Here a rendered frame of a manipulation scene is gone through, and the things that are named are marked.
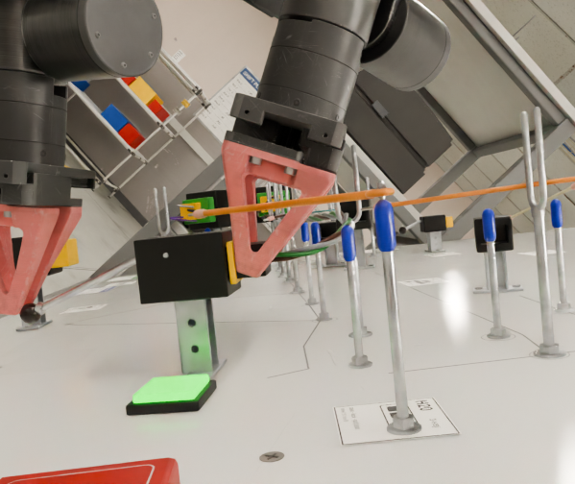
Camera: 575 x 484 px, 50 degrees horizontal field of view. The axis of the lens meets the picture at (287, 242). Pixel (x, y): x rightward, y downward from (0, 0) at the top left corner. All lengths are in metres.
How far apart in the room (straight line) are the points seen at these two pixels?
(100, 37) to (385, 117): 1.13
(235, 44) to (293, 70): 8.20
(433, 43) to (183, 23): 8.39
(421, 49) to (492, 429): 0.26
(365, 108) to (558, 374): 1.13
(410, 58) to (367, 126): 0.99
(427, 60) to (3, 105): 0.28
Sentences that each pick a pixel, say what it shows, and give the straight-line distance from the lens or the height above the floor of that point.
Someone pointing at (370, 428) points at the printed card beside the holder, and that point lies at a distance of 0.28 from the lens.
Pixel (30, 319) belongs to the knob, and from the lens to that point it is 0.44.
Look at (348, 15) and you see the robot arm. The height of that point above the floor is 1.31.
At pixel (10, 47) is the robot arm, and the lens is 0.43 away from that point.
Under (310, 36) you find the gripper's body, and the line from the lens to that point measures 0.38.
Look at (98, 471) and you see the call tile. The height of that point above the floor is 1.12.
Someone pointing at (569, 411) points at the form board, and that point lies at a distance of 0.30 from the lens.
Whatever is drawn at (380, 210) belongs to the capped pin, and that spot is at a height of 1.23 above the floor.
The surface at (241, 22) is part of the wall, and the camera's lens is 8.67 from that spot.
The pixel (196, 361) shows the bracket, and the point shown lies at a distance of 0.40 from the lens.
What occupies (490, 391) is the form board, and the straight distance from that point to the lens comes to 0.33.
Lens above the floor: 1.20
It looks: level
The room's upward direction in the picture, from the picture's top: 47 degrees clockwise
